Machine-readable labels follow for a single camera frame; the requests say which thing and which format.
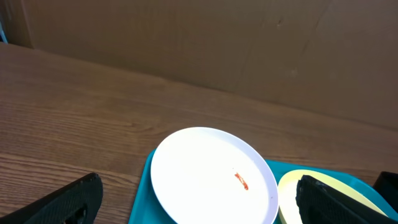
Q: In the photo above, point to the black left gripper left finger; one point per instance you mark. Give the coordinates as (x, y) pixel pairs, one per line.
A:
(76, 203)

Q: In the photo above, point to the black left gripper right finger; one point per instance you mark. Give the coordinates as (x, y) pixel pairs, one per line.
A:
(318, 203)

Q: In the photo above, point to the yellow plate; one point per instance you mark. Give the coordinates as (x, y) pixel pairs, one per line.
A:
(287, 187)

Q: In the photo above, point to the white plate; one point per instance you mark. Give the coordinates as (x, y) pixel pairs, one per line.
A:
(205, 175)

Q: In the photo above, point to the teal plastic tray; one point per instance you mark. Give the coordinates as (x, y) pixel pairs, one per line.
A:
(148, 210)

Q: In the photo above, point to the brown cardboard backboard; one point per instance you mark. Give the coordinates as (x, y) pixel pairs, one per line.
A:
(333, 57)

